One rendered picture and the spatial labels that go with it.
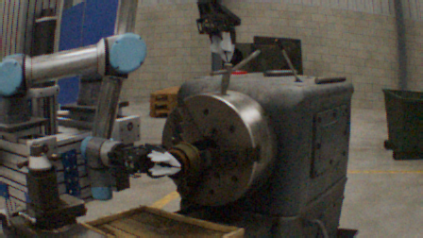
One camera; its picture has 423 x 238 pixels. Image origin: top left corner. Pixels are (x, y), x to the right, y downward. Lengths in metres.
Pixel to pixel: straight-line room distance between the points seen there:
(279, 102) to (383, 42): 10.02
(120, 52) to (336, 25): 10.23
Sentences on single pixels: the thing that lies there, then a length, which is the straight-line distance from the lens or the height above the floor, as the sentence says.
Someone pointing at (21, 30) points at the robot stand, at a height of 1.49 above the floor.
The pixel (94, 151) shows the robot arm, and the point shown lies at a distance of 1.45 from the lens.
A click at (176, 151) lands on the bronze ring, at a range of 1.32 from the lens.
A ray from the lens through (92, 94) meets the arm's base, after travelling 1.88.
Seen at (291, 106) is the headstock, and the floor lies 1.20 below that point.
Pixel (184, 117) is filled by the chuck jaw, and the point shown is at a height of 1.18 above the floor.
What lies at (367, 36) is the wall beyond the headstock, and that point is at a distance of 11.43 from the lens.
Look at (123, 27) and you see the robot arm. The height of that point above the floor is 1.45.
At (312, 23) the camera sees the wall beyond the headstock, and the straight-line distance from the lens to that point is 11.54.
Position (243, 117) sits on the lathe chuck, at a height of 1.19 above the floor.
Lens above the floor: 1.39
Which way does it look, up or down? 9 degrees down
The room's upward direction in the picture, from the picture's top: straight up
